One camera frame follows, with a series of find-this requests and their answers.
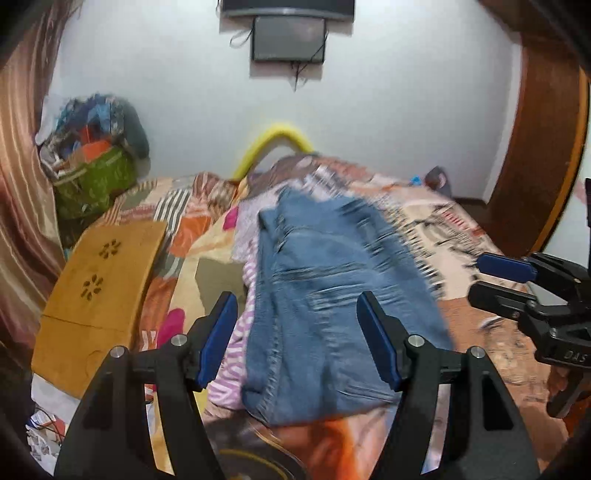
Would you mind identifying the pile of mixed clothes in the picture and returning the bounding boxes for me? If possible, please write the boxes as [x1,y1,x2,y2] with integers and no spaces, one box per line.
[37,93,151,171]

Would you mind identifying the yellow foam tube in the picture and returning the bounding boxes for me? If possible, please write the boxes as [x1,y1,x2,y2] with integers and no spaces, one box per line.
[231,121,315,181]

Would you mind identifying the white heart-sticker wardrobe door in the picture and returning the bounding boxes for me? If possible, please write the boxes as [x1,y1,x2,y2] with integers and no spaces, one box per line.
[547,83,591,266]

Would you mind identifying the wooden lap table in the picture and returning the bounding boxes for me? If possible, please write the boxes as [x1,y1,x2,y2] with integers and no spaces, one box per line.
[31,220,167,400]

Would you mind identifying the grey bag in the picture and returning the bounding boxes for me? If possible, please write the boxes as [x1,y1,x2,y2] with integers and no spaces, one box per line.
[425,166,454,197]

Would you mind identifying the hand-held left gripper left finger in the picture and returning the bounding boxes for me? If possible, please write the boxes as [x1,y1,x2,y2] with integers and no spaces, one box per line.
[54,292,238,480]

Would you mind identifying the blue denim pants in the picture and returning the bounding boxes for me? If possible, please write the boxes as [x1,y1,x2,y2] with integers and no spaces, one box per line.
[240,185,453,428]

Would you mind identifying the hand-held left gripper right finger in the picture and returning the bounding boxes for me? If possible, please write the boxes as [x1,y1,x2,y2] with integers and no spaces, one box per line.
[356,291,541,480]

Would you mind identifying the pink striped cloth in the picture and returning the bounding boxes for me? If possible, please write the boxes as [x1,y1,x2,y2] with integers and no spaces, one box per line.
[205,203,287,411]

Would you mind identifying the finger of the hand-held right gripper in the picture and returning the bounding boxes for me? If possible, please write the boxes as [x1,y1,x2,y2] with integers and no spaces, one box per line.
[467,281,555,334]
[476,251,571,283]

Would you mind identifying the small black wall monitor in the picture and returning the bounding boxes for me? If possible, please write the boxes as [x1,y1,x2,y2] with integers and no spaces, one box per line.
[250,15,328,64]

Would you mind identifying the printed patchwork blanket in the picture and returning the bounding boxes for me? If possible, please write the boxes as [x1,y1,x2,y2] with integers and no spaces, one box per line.
[106,154,568,480]

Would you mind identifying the black wall television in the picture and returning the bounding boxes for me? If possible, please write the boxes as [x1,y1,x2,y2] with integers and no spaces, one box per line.
[219,0,356,23]

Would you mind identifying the scattered white papers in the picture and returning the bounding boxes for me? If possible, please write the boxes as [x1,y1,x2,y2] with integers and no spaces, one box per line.
[25,378,88,462]

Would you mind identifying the striped brown curtain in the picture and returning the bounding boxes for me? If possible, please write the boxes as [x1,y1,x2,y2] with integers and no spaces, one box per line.
[0,0,84,342]

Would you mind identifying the black monitor cable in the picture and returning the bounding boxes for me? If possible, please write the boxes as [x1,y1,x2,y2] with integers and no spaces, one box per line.
[288,62,309,92]

